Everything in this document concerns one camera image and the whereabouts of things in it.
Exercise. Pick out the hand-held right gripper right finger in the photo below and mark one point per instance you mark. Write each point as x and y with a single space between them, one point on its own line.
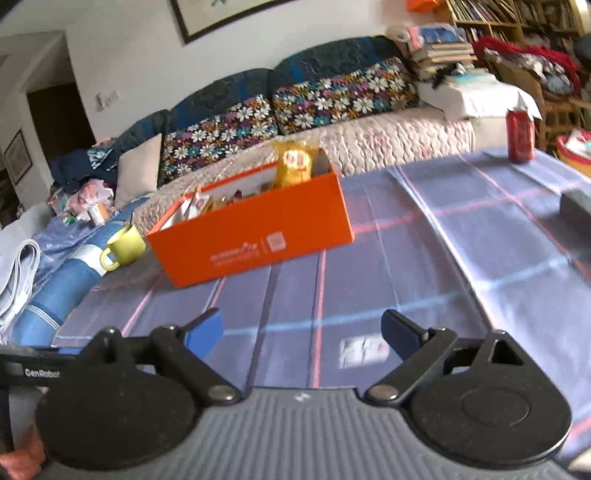
397 334

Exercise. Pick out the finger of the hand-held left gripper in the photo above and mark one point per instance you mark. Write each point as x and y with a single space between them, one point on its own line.
138 342

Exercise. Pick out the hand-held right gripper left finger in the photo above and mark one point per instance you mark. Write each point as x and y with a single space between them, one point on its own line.
203 334

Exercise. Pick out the orange cardboard box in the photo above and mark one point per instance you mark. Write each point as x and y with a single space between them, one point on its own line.
258 230

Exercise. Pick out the pale cookie packet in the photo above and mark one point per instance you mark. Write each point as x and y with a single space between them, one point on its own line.
199 201

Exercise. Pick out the yellow chip bag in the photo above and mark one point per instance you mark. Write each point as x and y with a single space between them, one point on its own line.
295 166

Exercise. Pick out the person's left hand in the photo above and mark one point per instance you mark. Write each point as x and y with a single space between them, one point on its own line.
30 454

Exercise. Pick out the blue striped blanket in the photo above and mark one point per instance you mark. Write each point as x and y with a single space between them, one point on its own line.
60 286

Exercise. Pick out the folded white newspaper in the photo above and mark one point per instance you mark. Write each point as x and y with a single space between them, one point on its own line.
18 281

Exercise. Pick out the green mug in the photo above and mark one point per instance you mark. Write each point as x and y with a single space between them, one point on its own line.
127 247

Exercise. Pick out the plaid blue tablecloth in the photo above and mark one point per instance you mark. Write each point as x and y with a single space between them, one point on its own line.
461 258

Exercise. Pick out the metal spoon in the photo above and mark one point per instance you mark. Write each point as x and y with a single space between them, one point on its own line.
129 219

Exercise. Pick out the small orange white bottle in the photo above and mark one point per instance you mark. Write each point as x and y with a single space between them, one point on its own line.
98 216

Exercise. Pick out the beige pillow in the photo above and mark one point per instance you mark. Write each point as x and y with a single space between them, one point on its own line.
138 173

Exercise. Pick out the navy clothing pile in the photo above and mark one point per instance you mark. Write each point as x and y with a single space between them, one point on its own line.
78 166

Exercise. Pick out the pink quilted bedspread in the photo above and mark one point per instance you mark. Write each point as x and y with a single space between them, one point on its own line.
392 138

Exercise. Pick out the floral cushion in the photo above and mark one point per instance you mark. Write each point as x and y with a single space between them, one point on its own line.
217 138
346 97

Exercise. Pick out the red soda can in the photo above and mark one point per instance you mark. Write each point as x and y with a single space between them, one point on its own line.
521 136

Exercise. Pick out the white box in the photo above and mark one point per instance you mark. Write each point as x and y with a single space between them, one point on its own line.
480 97

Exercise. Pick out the red rimmed tray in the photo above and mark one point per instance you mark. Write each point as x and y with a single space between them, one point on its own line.
575 154

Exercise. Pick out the small black device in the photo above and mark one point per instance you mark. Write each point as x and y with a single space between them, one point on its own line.
447 76

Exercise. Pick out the stack of books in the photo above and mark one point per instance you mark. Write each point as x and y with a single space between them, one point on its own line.
443 55

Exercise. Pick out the dark blue sofa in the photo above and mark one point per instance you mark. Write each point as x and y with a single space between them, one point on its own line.
323 60

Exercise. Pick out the patterned grey cloth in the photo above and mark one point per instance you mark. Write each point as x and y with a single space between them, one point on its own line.
531 71

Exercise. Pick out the blue pink magazine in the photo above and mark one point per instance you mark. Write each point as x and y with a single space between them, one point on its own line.
438 34

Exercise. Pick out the large framed floral picture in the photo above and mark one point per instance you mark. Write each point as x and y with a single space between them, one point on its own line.
221 16

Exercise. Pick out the red cloth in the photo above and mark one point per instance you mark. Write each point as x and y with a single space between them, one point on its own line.
554 55

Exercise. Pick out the orange bag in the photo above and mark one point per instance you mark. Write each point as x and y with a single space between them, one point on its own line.
422 4

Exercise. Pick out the wooden bookshelf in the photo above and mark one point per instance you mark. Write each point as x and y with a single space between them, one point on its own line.
508 16

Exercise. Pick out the small framed wall picture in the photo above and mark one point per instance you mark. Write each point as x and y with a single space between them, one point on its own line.
17 157

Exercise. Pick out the white light switch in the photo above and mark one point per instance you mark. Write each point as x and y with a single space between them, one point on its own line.
107 100

